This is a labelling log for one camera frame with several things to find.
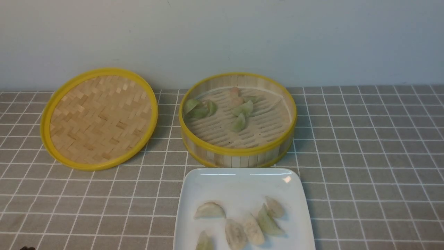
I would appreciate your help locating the pale dumpling plate bottom left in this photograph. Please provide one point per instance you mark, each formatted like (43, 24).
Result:
(204, 242)

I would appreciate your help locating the pale dumpling plate centre left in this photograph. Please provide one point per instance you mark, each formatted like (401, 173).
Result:
(235, 235)

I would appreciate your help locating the pink shrimp dumpling back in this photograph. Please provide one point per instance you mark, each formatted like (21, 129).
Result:
(234, 92)

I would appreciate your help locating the green dumpling front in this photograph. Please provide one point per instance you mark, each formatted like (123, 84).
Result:
(239, 123)

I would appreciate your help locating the green dumpling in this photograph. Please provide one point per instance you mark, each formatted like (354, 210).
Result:
(199, 113)
(239, 123)
(245, 109)
(212, 107)
(191, 104)

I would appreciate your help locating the white square plate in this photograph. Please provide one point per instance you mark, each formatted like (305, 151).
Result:
(240, 192)

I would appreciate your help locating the yellow-rimmed bamboo steamer basket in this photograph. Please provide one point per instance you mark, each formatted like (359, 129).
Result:
(215, 156)

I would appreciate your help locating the dark object bottom left corner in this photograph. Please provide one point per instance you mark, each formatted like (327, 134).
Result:
(27, 248)

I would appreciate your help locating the white mesh steamer liner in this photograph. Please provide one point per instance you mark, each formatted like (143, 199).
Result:
(269, 119)

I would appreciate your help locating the pale dumpling plate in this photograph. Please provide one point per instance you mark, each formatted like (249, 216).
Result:
(235, 235)
(252, 230)
(275, 209)
(210, 209)
(204, 242)

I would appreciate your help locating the pale dumpling plate far right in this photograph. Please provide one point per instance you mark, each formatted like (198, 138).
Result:
(275, 209)

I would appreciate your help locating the pink shrimp dumpling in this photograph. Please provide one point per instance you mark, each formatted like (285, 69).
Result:
(234, 92)
(237, 101)

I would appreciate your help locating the pink shrimp dumpling front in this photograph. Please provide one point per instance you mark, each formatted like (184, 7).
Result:
(237, 101)

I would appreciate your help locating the greenish dumpling plate right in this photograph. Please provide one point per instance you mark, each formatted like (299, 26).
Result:
(267, 223)

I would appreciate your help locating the yellow-rimmed bamboo steamer lid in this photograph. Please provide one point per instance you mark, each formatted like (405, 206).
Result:
(99, 119)

